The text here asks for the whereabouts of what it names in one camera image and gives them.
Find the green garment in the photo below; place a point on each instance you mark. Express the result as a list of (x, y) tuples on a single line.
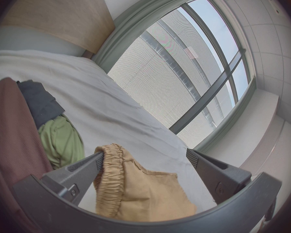
[(60, 139)]

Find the bed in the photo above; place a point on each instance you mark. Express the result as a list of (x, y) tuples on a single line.
[(99, 93)]

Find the window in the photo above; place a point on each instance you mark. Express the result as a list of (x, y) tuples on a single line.
[(160, 81)]

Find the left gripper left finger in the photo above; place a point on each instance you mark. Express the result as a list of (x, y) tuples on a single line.
[(72, 181)]

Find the brown shorts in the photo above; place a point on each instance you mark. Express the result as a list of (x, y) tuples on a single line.
[(11, 130)]

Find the blue-green curtain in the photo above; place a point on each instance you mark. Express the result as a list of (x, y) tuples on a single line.
[(126, 30)]

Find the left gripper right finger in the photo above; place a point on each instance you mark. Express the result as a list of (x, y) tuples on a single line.
[(220, 178)]

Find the tan shorts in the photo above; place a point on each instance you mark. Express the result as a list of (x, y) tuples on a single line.
[(148, 190)]

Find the black garment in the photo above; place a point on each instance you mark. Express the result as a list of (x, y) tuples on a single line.
[(41, 101)]

